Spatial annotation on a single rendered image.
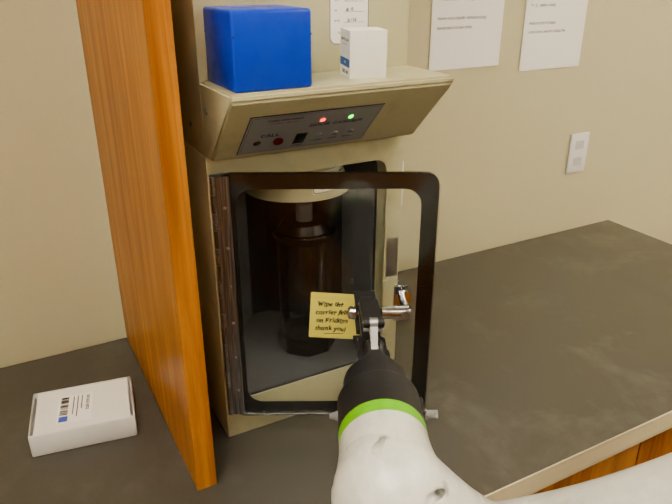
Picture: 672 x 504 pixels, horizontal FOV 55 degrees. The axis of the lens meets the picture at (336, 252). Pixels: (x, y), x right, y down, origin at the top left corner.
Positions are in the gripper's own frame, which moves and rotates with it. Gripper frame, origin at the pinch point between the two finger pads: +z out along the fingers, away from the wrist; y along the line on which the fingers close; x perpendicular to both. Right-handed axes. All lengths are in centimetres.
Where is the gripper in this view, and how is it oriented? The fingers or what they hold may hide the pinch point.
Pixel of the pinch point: (365, 312)
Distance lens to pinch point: 91.3
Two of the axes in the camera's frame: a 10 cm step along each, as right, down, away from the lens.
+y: 0.0, -9.1, -4.0
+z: -0.3, -4.0, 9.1
